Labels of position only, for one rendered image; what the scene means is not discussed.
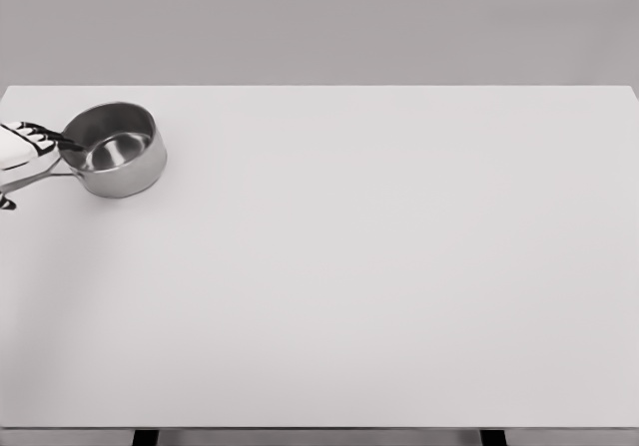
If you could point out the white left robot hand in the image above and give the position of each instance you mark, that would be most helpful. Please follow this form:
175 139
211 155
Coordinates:
15 149

